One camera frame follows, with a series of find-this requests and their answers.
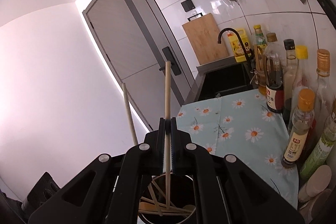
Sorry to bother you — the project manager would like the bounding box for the grey door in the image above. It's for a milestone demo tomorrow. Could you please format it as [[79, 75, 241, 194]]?
[[83, 0, 194, 131]]

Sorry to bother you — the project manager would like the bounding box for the black faucet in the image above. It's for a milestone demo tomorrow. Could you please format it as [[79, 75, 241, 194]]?
[[218, 27, 253, 71]]

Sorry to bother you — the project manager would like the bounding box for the green yellow cap bottle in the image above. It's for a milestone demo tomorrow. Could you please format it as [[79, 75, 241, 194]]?
[[253, 24, 267, 50]]

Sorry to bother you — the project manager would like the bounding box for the black sink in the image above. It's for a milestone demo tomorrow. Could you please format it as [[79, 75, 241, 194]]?
[[195, 61, 255, 101]]

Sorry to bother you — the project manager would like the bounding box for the paper cup stack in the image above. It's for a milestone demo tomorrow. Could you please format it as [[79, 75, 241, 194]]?
[[298, 165, 332, 203], [298, 189, 332, 224]]

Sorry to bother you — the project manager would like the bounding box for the yellow oil jug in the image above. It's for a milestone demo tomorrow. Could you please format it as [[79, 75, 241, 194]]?
[[227, 28, 251, 63]]

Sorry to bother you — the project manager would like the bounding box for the cartoon print ceramic spoon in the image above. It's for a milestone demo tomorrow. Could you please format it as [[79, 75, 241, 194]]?
[[138, 202, 168, 212]]

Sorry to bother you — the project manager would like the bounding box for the white ceramic spoon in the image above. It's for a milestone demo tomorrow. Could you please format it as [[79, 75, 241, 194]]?
[[182, 205, 196, 214]]

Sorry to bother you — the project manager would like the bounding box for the small orange cap bottle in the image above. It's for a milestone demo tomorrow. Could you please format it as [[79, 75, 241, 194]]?
[[281, 88, 315, 168]]

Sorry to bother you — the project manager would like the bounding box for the black utensil holder cup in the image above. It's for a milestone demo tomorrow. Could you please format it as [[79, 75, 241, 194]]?
[[137, 173, 197, 224]]

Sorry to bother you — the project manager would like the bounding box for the black door handle lock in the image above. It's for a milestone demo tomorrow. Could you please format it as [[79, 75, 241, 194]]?
[[162, 47, 182, 76]]

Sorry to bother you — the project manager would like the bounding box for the wooden cutting board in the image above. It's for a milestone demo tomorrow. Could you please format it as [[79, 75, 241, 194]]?
[[182, 14, 229, 65]]

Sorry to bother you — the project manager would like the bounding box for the tall gold cap bottle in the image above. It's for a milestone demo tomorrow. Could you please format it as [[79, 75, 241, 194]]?
[[315, 49, 335, 138]]

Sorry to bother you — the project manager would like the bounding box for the daisy print tablecloth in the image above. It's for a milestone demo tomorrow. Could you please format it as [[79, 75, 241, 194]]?
[[176, 89, 299, 207]]

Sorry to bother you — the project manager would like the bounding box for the thin wooden chopstick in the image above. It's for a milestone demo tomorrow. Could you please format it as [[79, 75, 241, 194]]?
[[122, 83, 163, 216]]

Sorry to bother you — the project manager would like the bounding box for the pale wooden chopstick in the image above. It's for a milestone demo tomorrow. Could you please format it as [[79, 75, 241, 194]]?
[[165, 61, 171, 210]]

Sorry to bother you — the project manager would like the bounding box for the green label oil bottle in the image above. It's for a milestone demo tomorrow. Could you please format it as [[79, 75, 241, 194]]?
[[299, 103, 335, 181]]

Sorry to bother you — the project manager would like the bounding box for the black cap vinegar bottle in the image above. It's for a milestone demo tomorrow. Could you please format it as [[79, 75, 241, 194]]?
[[282, 39, 297, 126]]

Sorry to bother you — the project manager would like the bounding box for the black wall socket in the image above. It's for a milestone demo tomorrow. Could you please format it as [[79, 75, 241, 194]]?
[[181, 0, 195, 12]]

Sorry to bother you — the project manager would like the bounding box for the dark soy sauce bottle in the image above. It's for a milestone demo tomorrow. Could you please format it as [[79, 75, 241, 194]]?
[[263, 32, 284, 113]]

